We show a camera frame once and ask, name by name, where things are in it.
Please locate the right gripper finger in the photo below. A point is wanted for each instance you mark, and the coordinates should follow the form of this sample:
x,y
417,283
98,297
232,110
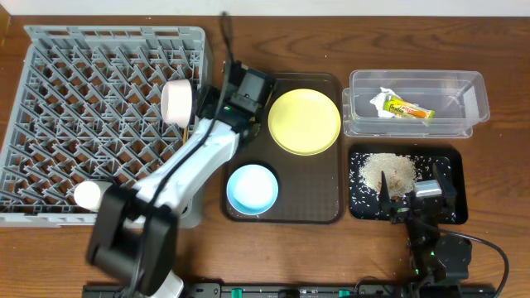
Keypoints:
x,y
447,189
383,197

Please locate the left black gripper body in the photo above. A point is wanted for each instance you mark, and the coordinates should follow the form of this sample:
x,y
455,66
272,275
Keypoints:
x,y
203,106

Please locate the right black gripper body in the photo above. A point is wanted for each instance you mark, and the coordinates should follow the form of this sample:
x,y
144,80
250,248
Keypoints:
x,y
408,211

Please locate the pink white bowl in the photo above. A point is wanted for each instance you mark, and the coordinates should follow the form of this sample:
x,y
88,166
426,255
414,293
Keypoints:
x,y
177,102

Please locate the yellow round plate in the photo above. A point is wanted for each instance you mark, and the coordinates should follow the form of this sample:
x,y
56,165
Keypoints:
x,y
304,122

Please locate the green snack wrapper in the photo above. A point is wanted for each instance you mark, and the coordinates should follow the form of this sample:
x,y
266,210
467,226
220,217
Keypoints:
x,y
403,109

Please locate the white tissue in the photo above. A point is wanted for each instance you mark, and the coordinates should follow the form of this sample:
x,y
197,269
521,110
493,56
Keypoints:
x,y
379,100

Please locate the white cup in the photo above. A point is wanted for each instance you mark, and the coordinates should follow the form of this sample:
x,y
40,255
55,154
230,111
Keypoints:
x,y
88,194

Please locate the wooden chopstick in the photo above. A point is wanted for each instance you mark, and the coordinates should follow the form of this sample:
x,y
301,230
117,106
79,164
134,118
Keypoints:
x,y
185,135

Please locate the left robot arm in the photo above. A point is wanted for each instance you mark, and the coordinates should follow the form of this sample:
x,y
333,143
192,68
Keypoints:
x,y
134,235

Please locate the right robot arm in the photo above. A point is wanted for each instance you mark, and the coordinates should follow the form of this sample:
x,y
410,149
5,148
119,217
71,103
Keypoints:
x,y
440,259

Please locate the black rectangular tray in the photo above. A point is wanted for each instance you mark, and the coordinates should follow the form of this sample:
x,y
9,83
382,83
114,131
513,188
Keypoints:
x,y
363,201

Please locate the dark brown serving tray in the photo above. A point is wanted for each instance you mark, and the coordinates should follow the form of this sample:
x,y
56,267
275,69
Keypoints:
x,y
310,187

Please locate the clear plastic container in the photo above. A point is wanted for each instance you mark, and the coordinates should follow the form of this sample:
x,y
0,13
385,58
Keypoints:
x,y
458,98

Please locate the light blue bowl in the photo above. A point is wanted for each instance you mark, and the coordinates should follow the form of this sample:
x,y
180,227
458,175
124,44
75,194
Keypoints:
x,y
252,189

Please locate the grey plastic dish rack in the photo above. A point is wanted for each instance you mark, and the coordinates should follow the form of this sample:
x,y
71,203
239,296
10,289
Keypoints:
x,y
88,108

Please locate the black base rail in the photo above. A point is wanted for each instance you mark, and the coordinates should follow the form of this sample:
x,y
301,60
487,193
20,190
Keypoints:
x,y
370,289

